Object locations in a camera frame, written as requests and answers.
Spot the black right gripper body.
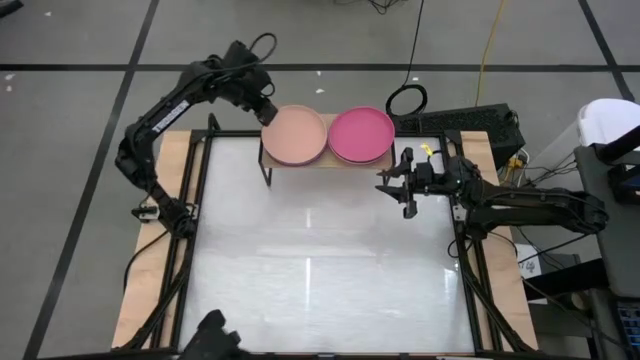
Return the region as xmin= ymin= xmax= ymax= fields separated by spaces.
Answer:
xmin=397 ymin=146 xmax=454 ymax=220

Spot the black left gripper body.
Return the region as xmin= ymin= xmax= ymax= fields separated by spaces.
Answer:
xmin=223 ymin=40 xmax=274 ymax=112

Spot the peach round plate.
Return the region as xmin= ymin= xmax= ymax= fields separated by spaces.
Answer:
xmin=260 ymin=104 xmax=330 ymax=166

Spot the pink round plate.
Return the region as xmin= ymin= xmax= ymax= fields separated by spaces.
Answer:
xmin=327 ymin=105 xmax=397 ymax=166

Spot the wooden shelf with black legs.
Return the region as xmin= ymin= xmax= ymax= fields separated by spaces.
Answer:
xmin=257 ymin=112 xmax=397 ymax=189

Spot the black computer case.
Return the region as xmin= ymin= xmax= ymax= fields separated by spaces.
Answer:
xmin=389 ymin=103 xmax=528 ymax=171

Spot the white paper sheet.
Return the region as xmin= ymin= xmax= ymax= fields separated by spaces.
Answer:
xmin=517 ymin=243 xmax=544 ymax=279

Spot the white rounded object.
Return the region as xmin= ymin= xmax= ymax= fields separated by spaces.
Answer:
xmin=576 ymin=98 xmax=640 ymax=149

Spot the black device on desk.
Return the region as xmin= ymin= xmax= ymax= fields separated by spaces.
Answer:
xmin=594 ymin=124 xmax=640 ymax=205

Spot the black lumpy object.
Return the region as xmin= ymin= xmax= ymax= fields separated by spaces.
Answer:
xmin=178 ymin=308 xmax=244 ymax=360

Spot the dark keyboard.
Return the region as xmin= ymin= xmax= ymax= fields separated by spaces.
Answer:
xmin=615 ymin=298 xmax=640 ymax=352

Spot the black metal table frame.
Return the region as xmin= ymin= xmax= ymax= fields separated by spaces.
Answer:
xmin=112 ymin=112 xmax=539 ymax=360

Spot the black cable with loop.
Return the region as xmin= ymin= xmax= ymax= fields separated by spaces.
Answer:
xmin=384 ymin=0 xmax=430 ymax=119

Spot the yellow cable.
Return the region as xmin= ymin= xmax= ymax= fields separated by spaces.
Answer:
xmin=474 ymin=0 xmax=509 ymax=108

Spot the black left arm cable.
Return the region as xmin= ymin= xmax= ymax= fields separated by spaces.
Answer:
xmin=122 ymin=228 xmax=172 ymax=294

